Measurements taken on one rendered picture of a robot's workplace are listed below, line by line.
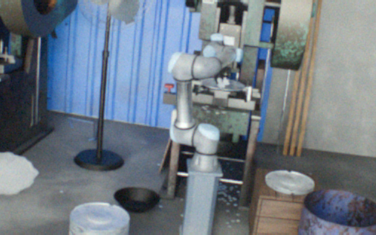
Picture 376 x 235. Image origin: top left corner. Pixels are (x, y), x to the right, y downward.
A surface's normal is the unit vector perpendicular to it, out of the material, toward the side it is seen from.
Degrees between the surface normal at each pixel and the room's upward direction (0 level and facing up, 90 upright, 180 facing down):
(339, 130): 90
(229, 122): 90
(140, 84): 90
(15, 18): 128
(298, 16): 94
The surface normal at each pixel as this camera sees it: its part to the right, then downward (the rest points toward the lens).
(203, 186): 0.06, 0.25
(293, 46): -0.16, 0.70
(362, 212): -0.81, 0.01
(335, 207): -0.17, 0.18
